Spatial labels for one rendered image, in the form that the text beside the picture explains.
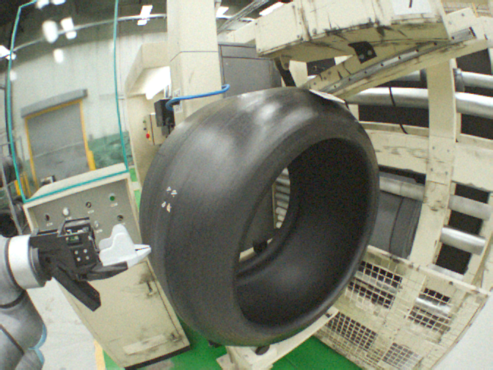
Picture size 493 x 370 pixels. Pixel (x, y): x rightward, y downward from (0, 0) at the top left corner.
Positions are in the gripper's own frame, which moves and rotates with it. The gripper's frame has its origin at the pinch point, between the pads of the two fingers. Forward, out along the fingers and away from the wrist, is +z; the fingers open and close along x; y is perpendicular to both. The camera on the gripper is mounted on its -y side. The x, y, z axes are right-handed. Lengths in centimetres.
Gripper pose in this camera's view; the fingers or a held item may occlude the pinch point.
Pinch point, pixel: (144, 253)
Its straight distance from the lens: 41.5
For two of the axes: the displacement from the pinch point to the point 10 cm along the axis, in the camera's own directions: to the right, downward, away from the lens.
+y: 0.0, -9.7, -2.4
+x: -5.6, -2.0, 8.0
